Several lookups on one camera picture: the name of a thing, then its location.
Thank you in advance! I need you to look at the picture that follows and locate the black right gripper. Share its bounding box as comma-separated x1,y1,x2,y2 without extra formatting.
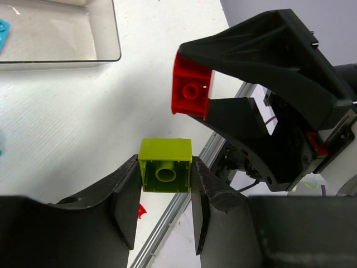
192,90,356,192

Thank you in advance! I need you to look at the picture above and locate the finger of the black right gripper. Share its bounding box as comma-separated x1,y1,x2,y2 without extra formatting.
178,9,356,131

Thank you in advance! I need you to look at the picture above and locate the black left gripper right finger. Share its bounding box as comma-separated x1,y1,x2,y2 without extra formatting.
191,157,356,267

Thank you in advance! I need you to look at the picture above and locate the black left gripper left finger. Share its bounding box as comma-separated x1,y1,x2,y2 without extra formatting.
1,155,142,267

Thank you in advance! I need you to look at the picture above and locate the small red lego piece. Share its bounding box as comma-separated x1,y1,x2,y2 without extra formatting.
138,204,147,219

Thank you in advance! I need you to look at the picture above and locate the red rounded lego brick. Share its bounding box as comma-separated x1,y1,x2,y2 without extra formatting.
171,53,213,119

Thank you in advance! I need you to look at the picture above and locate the lime green square lego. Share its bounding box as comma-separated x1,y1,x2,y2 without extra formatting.
138,138,192,194

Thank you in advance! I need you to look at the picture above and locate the small light blue lego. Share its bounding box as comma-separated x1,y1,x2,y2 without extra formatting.
0,19,10,50

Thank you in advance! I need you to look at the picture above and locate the clear tiered plastic organizer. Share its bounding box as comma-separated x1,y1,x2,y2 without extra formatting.
1,1,121,71

